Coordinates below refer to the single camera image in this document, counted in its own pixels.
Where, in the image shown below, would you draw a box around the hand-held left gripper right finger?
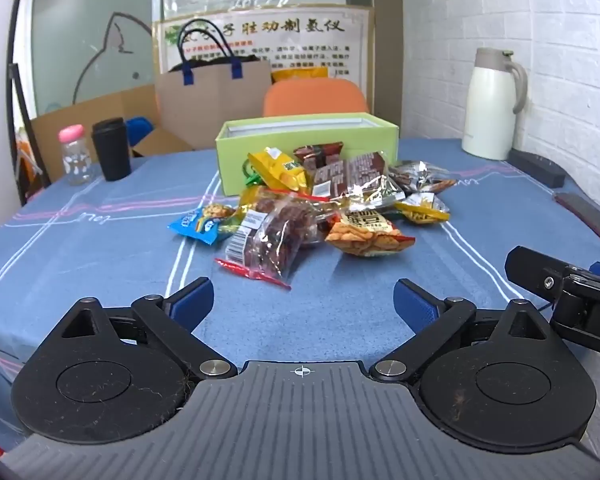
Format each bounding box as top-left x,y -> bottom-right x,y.
370,278 -> 557,384

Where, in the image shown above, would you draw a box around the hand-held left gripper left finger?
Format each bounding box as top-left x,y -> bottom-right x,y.
45,276 -> 238,381

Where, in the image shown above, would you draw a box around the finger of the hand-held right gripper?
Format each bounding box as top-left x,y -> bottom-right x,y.
505,245 -> 600,307

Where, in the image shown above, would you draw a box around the orange bean snack packet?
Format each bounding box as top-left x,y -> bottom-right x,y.
325,210 -> 417,259

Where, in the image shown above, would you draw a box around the blue snack packet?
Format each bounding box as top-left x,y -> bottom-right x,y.
167,204 -> 241,246

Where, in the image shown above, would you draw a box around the yellow black snack packet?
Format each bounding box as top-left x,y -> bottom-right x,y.
392,191 -> 452,226

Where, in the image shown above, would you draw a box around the clear packet of red dates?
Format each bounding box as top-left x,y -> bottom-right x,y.
214,195 -> 326,292

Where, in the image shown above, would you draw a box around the green snack packet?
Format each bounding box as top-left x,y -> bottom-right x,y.
241,157 -> 261,187

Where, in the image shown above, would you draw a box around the green cardboard box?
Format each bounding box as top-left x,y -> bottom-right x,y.
215,112 -> 400,196

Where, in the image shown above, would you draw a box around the dark brown snack packet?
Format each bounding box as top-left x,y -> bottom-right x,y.
293,141 -> 345,167

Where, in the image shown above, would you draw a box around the phone with red case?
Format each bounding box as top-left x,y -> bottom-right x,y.
554,191 -> 600,244

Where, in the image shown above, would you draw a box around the blue striped tablecloth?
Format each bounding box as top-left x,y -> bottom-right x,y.
0,137 -> 600,456

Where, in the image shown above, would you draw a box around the black rectangular box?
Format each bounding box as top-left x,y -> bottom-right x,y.
509,149 -> 567,189

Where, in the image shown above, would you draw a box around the white thermos jug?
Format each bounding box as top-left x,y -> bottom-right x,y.
461,47 -> 529,161

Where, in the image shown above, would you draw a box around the black tumbler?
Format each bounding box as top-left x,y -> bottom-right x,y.
91,117 -> 132,182

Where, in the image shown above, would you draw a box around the blue plastic object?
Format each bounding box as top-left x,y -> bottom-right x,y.
125,116 -> 153,148

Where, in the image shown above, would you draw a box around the clear bottle with pink lid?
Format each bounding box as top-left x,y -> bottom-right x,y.
58,125 -> 95,187

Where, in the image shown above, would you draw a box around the brown cardboard box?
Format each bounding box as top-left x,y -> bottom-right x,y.
30,84 -> 196,183

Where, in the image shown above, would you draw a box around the orange chair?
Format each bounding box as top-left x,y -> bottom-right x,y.
262,79 -> 370,118

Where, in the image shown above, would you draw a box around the black metal stand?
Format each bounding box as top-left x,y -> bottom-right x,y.
9,64 -> 51,193

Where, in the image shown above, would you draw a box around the yellow bag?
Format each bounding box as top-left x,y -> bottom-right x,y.
271,66 -> 329,83

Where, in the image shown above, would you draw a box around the brown paper bag blue handles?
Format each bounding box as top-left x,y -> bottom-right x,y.
155,20 -> 273,151

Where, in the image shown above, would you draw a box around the framed wall poster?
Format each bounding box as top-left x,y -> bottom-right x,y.
152,5 -> 376,116

